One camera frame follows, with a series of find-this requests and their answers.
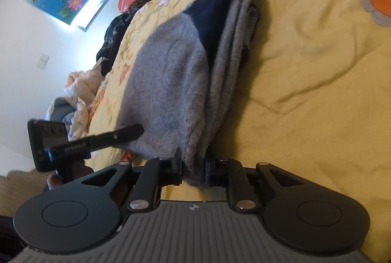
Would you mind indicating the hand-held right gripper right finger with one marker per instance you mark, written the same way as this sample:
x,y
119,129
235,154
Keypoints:
x,y
211,172

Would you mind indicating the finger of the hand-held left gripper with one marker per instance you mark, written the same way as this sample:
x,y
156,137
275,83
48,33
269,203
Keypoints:
x,y
119,136

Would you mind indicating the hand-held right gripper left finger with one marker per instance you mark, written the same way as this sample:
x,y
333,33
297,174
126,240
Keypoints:
x,y
177,166

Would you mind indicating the navy and grey knit sweater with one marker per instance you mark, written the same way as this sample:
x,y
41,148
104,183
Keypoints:
x,y
171,82

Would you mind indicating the person's left hand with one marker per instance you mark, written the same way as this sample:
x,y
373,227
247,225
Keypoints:
x,y
78,172

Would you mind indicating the grey blue cloth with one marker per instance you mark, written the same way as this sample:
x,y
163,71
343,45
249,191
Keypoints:
x,y
58,110

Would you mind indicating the cream floral cloth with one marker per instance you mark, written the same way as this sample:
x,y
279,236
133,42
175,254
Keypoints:
x,y
84,101

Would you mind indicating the woven straw mat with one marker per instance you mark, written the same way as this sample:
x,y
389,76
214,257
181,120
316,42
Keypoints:
x,y
21,189

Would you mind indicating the dark floral cloth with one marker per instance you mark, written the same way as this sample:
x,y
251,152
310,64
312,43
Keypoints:
x,y
116,33

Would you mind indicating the yellow floral bed blanket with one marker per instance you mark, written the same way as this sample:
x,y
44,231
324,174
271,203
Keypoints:
x,y
305,82

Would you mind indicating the white wall switch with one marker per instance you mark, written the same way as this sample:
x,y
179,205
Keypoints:
x,y
43,61

